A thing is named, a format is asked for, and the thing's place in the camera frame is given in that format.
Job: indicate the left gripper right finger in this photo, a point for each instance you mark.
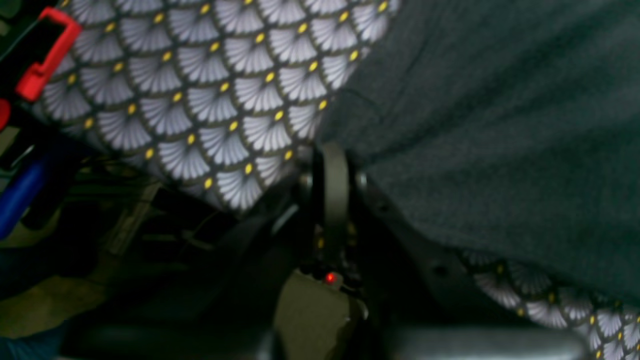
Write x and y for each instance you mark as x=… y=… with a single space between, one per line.
x=409 y=279

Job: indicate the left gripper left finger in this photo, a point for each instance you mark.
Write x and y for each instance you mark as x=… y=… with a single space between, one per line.
x=271 y=241

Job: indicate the dark grey T-shirt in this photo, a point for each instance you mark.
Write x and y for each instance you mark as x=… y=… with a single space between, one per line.
x=508 y=126

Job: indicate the fan-patterned tablecloth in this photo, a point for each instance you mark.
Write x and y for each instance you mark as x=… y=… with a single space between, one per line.
x=218 y=97

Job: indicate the red and black table clamp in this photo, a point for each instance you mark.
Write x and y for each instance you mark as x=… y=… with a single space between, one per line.
x=36 y=35

